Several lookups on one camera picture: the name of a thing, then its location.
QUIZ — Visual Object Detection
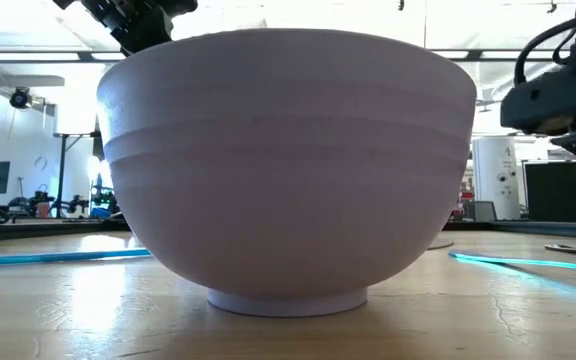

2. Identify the white cylindrical tank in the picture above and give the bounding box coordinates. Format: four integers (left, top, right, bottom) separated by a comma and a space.
471, 135, 522, 222

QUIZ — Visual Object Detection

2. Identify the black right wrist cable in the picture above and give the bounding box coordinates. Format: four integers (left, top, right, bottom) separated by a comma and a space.
513, 0, 576, 86

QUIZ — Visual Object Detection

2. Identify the black upright panel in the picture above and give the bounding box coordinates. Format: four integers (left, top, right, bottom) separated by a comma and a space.
522, 159, 576, 224

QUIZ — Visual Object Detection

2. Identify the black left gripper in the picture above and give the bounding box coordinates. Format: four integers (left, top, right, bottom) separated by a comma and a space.
80, 0, 199, 57

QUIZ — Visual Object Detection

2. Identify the white ribbed bowl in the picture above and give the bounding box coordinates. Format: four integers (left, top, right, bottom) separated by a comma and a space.
96, 27, 479, 319

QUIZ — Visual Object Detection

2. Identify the blue plastic utensil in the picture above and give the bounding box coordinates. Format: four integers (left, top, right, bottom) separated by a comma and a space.
447, 250, 576, 279

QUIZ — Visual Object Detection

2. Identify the black light stand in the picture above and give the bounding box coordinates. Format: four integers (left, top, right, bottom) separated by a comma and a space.
51, 131, 93, 219

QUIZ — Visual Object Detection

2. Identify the black ceiling spotlight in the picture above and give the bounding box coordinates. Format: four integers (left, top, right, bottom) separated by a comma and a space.
8, 86, 34, 111

